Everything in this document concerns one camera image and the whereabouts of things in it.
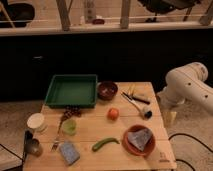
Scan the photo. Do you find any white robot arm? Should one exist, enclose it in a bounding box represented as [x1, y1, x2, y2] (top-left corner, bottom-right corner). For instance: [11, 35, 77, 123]
[157, 62, 213, 127]

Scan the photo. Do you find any orange red apple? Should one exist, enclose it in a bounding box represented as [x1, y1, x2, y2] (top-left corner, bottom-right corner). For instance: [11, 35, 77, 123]
[107, 108, 119, 120]

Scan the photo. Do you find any green plastic cup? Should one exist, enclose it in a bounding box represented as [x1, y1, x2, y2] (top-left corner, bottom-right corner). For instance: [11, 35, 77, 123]
[62, 119, 76, 135]

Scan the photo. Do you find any silver metal cup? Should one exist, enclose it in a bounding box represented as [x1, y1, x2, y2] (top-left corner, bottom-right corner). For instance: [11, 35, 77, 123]
[25, 139, 43, 157]

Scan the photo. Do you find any orange clay bowl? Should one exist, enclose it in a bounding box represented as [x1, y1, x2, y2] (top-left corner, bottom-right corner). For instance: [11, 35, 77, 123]
[122, 124, 155, 157]

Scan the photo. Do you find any grey folded cloth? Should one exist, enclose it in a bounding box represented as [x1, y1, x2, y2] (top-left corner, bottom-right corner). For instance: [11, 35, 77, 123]
[127, 128, 152, 151]

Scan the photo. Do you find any wooden table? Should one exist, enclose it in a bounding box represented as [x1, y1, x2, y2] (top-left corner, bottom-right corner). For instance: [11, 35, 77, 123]
[24, 82, 177, 171]

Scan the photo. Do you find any green chili pepper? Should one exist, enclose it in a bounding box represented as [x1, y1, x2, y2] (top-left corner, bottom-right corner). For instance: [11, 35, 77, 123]
[92, 137, 120, 152]

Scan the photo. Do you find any dark brown bowl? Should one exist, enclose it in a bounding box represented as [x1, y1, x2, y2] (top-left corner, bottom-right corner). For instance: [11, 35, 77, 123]
[98, 81, 118, 100]

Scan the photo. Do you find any green plastic tray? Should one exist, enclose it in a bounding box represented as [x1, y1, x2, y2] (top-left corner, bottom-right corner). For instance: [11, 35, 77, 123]
[45, 74, 97, 108]

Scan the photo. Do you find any bunch of dark grapes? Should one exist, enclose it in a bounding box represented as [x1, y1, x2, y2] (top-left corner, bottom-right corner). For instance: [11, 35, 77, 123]
[63, 107, 81, 119]

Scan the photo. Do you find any blue sponge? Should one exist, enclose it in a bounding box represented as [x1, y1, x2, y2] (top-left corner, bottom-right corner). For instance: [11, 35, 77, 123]
[59, 142, 80, 165]

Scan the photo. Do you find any black office chair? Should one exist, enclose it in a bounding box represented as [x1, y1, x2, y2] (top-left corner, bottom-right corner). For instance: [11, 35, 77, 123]
[137, 0, 202, 23]

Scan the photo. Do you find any metal fork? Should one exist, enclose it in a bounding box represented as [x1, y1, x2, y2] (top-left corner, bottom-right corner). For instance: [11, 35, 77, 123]
[51, 116, 67, 151]

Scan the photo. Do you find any white tape roll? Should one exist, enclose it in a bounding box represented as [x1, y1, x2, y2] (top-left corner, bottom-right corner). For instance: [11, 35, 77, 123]
[27, 113, 47, 132]

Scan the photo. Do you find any black cable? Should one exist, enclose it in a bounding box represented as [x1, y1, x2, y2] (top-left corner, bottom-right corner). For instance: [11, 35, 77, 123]
[167, 132, 213, 171]

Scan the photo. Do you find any white handled brush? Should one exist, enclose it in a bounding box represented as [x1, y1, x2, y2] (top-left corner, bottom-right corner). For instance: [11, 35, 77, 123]
[121, 92, 152, 119]

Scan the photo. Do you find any black handled knife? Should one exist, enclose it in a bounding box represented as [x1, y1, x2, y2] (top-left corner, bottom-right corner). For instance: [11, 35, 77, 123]
[123, 92, 151, 105]

